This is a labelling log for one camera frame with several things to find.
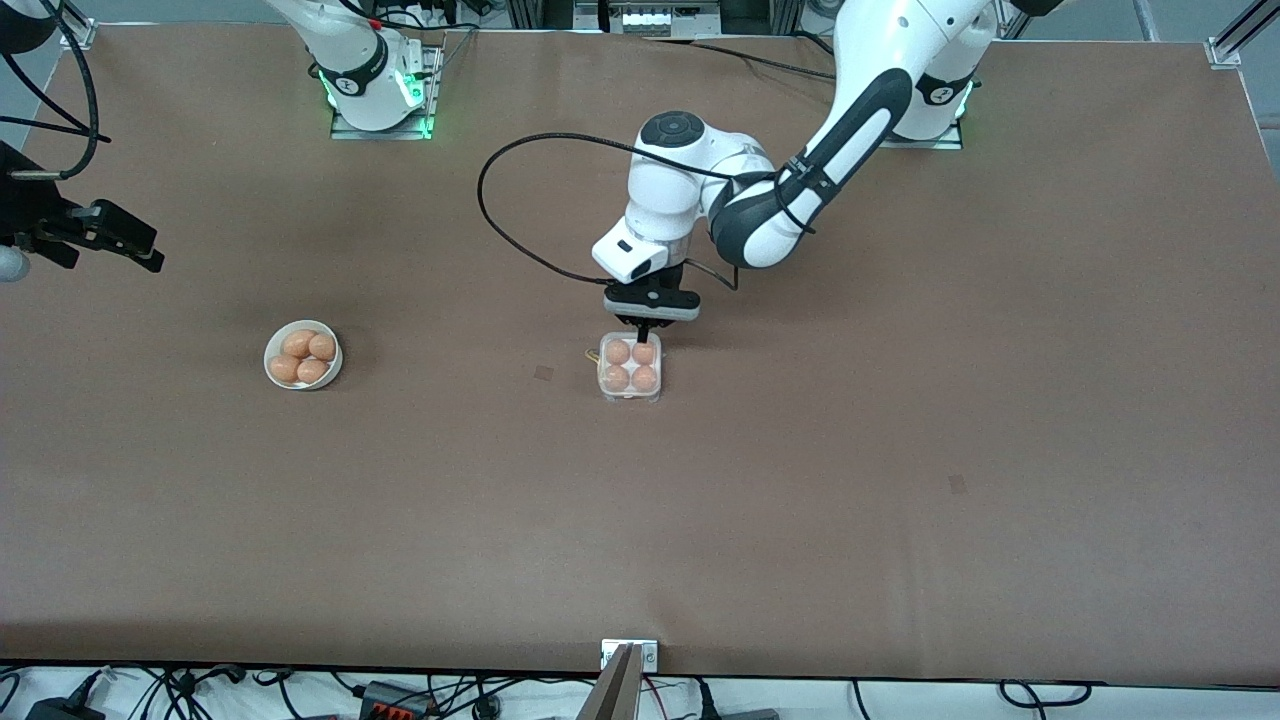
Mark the metal edge bracket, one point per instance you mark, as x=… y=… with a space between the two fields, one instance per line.
x=650 y=656

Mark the aluminium frame profile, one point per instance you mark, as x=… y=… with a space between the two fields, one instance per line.
x=1222 y=52

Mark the black power adapter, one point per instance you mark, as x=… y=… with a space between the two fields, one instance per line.
x=60 y=710

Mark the black orange power strip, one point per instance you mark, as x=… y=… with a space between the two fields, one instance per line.
x=385 y=697

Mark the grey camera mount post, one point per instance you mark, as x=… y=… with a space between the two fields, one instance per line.
x=615 y=695

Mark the brown table mat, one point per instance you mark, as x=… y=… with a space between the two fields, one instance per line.
x=900 y=400

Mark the aluminium corner bracket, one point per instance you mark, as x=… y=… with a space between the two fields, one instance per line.
x=78 y=35

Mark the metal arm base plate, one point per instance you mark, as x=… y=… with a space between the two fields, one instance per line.
x=925 y=144
x=385 y=134

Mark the brown egg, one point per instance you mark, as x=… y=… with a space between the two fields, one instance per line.
x=616 y=378
x=312 y=371
x=645 y=378
x=643 y=353
x=618 y=352
x=298 y=344
x=284 y=368
x=322 y=347

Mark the white round bowl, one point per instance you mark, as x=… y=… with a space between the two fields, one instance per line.
x=272 y=348

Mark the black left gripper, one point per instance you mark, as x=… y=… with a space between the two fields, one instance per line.
x=648 y=331

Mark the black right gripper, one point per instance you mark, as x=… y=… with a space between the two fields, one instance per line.
x=40 y=222

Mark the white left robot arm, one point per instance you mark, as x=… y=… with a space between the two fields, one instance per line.
x=665 y=190

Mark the grey electrical control unit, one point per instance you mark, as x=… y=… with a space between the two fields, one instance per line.
x=650 y=18

